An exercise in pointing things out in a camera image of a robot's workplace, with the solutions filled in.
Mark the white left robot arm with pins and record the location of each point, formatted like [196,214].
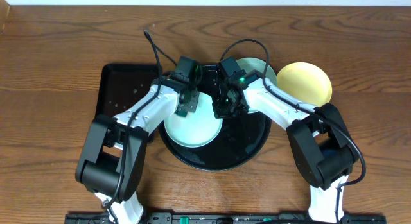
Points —
[112,159]

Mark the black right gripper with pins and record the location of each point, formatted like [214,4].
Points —
[219,112]

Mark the rectangular black tray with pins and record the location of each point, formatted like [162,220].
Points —
[123,85]

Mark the green sponge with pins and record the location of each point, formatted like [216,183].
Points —
[182,113]

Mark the yellow plate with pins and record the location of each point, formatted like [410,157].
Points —
[306,82]

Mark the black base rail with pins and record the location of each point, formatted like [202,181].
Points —
[168,218]

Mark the round black tray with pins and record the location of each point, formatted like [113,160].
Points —
[239,139]

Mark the light green plate with stain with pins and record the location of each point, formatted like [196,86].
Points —
[260,68]

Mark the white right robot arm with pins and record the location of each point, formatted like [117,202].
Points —
[322,148]

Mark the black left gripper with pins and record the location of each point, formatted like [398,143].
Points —
[196,98]

